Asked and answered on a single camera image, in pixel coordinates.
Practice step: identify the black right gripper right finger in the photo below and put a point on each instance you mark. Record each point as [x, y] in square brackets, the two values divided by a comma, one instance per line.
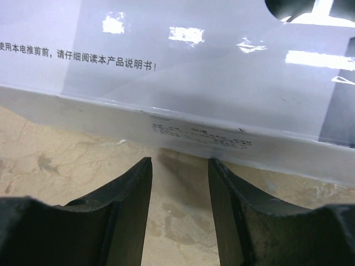
[255, 228]

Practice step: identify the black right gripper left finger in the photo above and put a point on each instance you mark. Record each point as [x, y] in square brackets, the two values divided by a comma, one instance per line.
[104, 227]

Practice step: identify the white clipper kit box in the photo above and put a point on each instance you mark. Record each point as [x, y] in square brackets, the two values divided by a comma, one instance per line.
[265, 84]

